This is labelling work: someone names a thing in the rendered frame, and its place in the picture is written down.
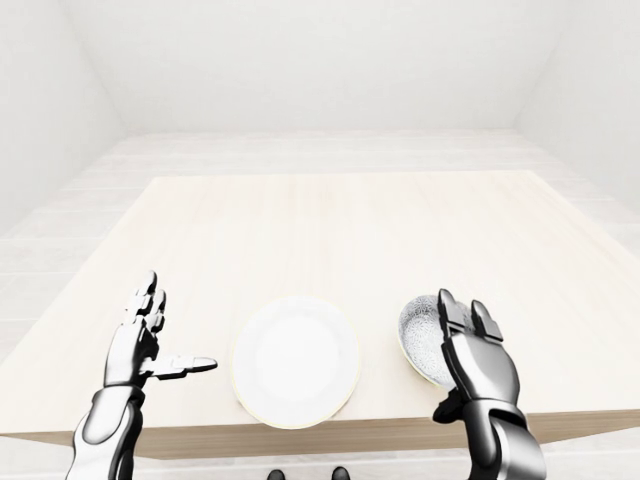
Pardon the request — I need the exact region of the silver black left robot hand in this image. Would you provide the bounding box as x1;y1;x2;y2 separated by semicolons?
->
102;270;219;390

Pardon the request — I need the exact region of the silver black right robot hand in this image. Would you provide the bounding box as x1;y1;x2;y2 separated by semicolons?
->
432;288;523;425

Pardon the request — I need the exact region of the patterned bowl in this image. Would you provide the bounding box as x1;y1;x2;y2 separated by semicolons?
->
397;294;475;390

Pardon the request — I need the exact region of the white plate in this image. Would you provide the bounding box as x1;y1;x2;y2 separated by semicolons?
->
231;295;362;430

